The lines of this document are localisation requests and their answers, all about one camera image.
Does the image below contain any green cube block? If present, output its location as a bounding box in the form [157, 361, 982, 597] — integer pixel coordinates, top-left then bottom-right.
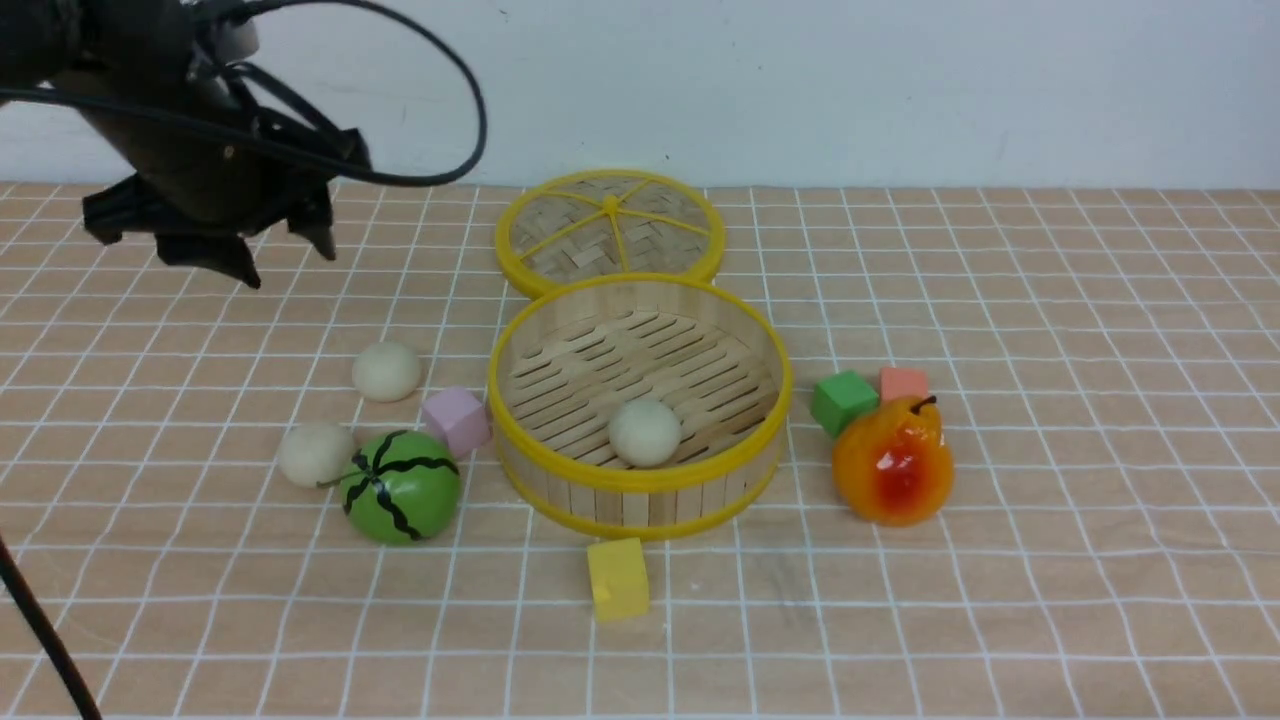
[809, 372, 881, 439]

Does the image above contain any white bun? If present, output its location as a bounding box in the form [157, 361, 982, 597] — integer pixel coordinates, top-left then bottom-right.
[351, 341, 422, 404]
[276, 421, 357, 488]
[607, 398, 682, 468]

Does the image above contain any orange toy pear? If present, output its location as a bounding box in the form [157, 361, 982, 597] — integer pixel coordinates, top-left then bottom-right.
[831, 395, 956, 527]

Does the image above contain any bamboo steamer tray yellow rim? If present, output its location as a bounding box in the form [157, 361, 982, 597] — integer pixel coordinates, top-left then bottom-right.
[488, 273, 794, 541]

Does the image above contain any green toy watermelon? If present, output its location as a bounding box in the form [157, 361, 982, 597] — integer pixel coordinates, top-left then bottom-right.
[335, 429, 462, 546]

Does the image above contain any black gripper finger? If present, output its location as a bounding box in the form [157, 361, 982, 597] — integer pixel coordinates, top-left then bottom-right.
[291, 184, 337, 263]

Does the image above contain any bamboo steamer lid yellow rim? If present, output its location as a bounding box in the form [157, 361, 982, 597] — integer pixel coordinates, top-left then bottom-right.
[494, 169, 727, 299]

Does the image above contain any yellow cube block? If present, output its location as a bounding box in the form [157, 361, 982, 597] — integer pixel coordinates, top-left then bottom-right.
[586, 538, 650, 623]

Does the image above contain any checkered orange tablecloth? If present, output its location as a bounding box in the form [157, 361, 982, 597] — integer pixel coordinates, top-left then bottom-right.
[1, 184, 1279, 719]

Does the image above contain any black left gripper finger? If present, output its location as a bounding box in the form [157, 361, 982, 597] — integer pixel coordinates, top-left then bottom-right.
[155, 233, 261, 290]

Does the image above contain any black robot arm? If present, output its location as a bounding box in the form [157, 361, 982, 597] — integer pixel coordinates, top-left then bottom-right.
[3, 1, 370, 288]

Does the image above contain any pink cube block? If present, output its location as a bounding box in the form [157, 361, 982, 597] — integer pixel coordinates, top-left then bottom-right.
[421, 387, 493, 457]

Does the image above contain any salmon cube block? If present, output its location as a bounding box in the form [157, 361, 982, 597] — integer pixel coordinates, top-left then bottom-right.
[878, 366, 931, 405]

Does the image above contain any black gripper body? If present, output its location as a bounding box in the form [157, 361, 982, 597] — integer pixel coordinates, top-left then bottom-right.
[55, 61, 370, 243]

